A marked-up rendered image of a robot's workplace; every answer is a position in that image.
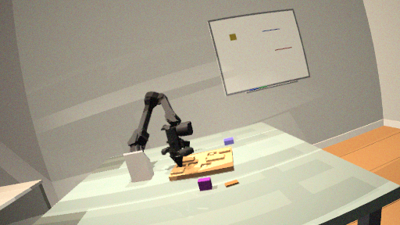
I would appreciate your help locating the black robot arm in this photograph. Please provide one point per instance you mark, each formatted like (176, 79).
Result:
(140, 136)

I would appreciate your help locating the purple rectangular block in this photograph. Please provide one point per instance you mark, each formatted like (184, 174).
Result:
(229, 141)

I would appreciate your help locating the magenta block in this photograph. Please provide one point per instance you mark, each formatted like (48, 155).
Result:
(205, 184)

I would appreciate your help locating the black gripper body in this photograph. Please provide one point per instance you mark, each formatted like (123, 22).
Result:
(176, 148)

